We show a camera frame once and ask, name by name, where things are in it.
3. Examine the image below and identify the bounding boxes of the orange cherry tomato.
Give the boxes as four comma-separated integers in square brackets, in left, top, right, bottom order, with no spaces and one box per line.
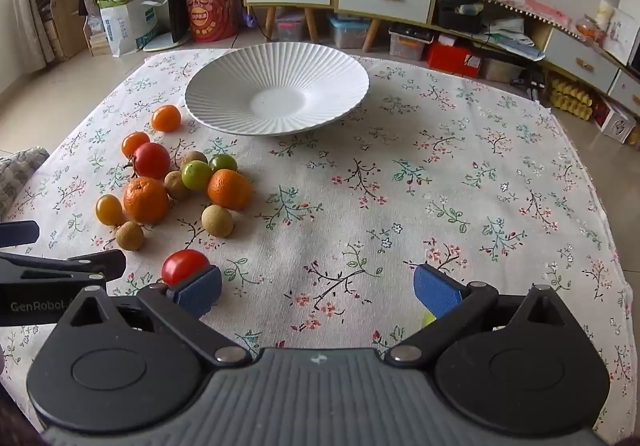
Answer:
[150,104,182,133]
[121,131,151,159]

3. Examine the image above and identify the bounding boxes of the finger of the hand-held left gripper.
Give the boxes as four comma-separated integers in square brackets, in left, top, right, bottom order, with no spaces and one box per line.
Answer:
[0,250,126,284]
[0,220,40,248]

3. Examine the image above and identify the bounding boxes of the large red tomato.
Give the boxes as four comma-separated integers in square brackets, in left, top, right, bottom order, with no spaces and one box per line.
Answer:
[131,142,172,180]

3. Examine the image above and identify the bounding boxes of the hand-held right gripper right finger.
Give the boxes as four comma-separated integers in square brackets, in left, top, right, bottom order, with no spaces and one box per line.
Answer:
[387,263,583,367]

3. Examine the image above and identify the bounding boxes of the white illustrated box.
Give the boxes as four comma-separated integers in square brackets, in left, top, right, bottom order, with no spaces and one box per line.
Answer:
[602,1,640,67]

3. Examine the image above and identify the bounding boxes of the grey knitted cushion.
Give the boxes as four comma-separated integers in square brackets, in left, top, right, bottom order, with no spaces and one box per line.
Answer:
[0,146,51,222]

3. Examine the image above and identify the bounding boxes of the black tool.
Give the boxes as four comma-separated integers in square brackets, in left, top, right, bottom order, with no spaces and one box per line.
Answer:
[512,71,546,102]

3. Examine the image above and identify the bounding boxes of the yellow egg cartons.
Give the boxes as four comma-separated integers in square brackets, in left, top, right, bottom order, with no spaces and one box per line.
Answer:
[549,78,596,119]

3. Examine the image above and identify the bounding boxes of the small red tomato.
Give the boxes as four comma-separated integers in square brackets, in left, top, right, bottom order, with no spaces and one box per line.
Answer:
[161,249,211,288]

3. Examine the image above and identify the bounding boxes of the white paper bag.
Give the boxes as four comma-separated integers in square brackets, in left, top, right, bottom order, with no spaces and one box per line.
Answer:
[97,0,168,58]

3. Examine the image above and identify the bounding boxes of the black lid storage box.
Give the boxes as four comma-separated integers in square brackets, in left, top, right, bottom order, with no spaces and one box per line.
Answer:
[389,26,435,62]

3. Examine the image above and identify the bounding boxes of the glass jar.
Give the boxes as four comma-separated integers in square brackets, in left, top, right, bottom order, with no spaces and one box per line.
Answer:
[575,16,598,43]

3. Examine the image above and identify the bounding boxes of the low wooden drawer cabinet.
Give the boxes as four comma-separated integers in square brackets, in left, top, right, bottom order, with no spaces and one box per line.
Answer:
[435,0,640,117]

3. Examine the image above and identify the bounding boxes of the white ribbed plate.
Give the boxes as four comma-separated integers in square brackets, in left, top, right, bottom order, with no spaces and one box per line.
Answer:
[184,42,371,137]

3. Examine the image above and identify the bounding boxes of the white and green papers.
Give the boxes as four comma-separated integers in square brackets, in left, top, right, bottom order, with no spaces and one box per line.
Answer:
[482,16,546,62]

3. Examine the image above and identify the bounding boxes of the black basket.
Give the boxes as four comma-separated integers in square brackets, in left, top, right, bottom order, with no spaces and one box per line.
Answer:
[437,0,485,33]

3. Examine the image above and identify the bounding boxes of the light green lime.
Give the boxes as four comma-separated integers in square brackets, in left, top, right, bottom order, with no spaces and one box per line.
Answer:
[181,161,214,190]

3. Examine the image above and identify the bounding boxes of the floral tablecloth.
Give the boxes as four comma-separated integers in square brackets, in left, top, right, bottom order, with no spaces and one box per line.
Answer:
[0,48,633,427]

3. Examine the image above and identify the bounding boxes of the dark green lime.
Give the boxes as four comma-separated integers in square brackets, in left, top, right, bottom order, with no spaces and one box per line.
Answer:
[209,153,238,173]

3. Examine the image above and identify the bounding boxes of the black panel on white base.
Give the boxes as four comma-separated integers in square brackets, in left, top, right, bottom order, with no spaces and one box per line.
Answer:
[145,0,193,52]

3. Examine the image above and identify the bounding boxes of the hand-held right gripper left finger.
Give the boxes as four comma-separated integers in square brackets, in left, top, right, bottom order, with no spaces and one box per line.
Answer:
[57,265,252,367]

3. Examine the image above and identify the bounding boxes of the yellow cherry tomato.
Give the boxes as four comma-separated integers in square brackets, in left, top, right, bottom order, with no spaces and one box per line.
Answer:
[95,194,126,227]

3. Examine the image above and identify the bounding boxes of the red box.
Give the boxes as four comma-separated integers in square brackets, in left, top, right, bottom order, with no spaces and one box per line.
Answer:
[425,41,483,78]

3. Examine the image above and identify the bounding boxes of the white patterned box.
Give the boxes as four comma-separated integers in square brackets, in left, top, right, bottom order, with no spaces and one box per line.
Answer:
[597,101,638,144]

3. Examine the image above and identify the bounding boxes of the mandarin orange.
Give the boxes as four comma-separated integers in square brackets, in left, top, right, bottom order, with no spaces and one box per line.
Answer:
[207,168,253,212]
[123,177,170,224]

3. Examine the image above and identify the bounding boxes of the blue lid storage box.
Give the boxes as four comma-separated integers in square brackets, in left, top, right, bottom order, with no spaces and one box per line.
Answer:
[327,15,372,49]

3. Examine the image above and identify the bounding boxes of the red snack bucket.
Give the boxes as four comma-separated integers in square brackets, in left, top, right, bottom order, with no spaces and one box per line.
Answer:
[181,0,241,43]

